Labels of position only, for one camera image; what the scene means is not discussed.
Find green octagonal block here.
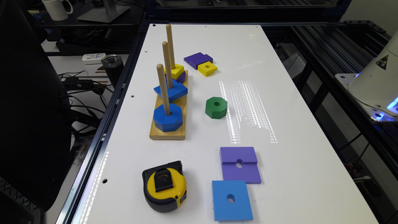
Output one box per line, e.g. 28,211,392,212
205,97,228,119

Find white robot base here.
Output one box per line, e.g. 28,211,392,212
335,34,397,122

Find blue square block on peg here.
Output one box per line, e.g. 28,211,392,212
165,80,188,103

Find blue octagonal block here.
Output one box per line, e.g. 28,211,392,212
153,103,183,132

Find purple round block on peg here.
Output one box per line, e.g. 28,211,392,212
174,72,187,83

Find small yellow square block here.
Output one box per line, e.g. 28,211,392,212
198,62,218,77

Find yellow square block on peg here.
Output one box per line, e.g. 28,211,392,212
171,64,184,80

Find small purple stepped block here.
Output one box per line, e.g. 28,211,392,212
184,52,213,70

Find large purple square block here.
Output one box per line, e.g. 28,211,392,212
220,147,262,184

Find large light blue square block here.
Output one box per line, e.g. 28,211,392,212
212,180,253,221

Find wooden peg base board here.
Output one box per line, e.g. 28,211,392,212
149,81,187,140

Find front wooden peg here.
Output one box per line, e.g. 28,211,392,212
156,63,171,116

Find wooden peg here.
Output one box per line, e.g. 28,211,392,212
166,24,175,70
156,63,171,116
162,41,174,89

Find middle wooden peg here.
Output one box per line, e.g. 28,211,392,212
162,41,174,89

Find yellow black tape measure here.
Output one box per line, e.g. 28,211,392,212
142,161,187,213

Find rear wooden peg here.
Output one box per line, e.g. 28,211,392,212
166,24,175,70

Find black tumbler cup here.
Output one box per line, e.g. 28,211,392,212
101,54,124,87

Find white remote device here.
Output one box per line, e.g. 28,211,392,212
82,53,106,65

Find monitor stand base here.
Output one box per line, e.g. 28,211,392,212
77,0,130,23

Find black office chair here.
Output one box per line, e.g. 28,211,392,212
1,1,72,212

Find white mug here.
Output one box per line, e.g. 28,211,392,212
42,0,73,21

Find black power adapter with cables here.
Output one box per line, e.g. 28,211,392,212
58,70,113,95

